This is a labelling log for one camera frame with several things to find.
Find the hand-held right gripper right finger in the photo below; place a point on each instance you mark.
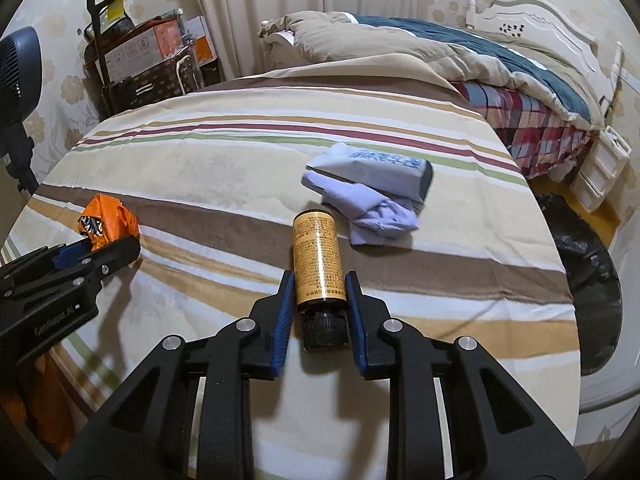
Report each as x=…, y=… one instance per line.
x=356, y=325

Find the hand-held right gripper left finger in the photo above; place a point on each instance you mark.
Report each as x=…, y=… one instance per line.
x=282, y=325

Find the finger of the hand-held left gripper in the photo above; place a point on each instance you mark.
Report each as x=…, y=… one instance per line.
x=70, y=255
x=115, y=255

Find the orange plastic wrapper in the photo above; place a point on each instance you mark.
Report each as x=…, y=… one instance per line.
x=115, y=215

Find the gold bottle with black cap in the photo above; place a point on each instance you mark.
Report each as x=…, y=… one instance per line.
x=315, y=260

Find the black trash bin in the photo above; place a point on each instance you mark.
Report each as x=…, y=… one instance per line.
x=585, y=270

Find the orange cloth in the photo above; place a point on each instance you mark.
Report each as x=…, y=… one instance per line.
x=45, y=400

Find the lavender cloth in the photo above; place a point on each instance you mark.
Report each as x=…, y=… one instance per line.
x=375, y=215

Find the striped tablecloth table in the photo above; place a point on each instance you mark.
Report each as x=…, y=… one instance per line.
x=200, y=160

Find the white blue-printed plastic packet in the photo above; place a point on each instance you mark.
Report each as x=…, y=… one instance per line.
x=375, y=165

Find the brown patterned bag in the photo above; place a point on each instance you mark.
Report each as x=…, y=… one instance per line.
x=150, y=90

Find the dark blue standing fan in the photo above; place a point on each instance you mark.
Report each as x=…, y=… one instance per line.
x=15, y=80

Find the orange and white cardboard box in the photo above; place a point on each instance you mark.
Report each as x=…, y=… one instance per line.
x=145, y=50

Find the black trolley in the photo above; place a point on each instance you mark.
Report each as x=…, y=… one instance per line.
x=95, y=25

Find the small white and orange box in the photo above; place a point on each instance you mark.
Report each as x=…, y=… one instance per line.
x=202, y=40

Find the checkered bed blanket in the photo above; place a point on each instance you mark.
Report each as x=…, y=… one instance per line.
x=530, y=125

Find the bed with patchwork quilt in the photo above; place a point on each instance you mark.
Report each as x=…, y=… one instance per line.
x=400, y=55

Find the white plastic drawer unit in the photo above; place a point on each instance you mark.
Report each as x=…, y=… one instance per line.
x=600, y=170

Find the white bed frame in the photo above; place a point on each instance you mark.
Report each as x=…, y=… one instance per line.
x=530, y=15

